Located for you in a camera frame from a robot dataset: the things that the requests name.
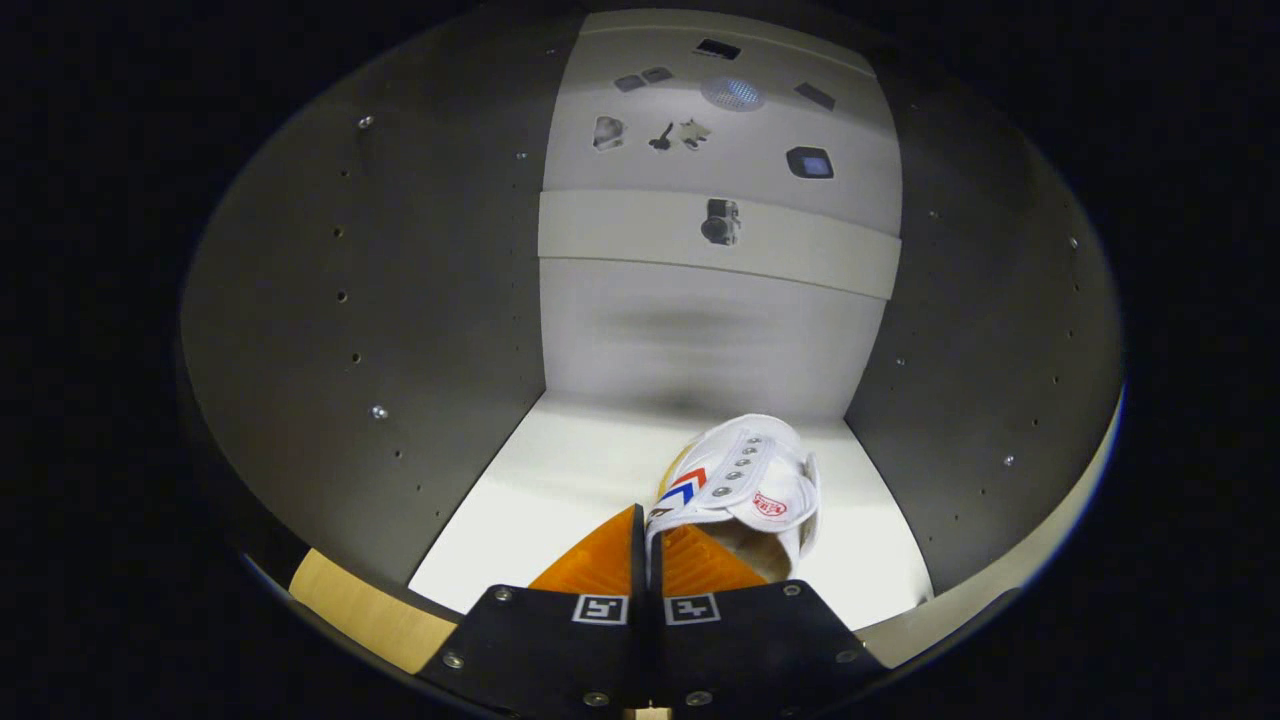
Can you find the white canvas shoe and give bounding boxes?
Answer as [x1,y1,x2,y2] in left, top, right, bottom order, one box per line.
[645,413,823,584]

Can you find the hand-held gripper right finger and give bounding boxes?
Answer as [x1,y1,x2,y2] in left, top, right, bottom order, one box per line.
[650,522,891,719]

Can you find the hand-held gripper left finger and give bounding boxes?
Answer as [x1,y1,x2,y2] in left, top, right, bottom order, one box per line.
[415,503,651,719]

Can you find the grey shoe cabinet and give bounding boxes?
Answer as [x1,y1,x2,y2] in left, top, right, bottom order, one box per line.
[180,5,1126,681]

